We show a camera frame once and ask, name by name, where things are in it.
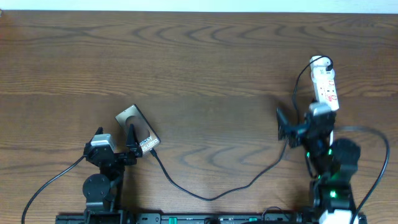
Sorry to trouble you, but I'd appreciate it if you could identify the black charging cable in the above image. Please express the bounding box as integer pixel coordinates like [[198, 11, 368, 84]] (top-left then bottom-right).
[[149, 55, 334, 202]]

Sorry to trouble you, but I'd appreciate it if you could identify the rose gold Galaxy smartphone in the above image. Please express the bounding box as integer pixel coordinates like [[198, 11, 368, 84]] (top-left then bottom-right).
[[115, 105, 160, 155]]

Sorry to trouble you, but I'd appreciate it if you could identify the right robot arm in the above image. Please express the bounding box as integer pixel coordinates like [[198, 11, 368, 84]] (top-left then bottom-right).
[[276, 109, 361, 223]]

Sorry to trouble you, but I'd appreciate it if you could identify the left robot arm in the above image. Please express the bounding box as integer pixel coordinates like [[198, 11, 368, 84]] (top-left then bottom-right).
[[83, 125, 143, 223]]

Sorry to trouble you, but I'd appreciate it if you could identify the white power strip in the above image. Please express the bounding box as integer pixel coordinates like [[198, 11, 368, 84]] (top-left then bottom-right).
[[310, 55, 340, 111]]

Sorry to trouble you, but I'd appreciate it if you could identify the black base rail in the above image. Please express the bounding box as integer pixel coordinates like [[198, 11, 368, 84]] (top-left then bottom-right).
[[55, 212, 368, 224]]

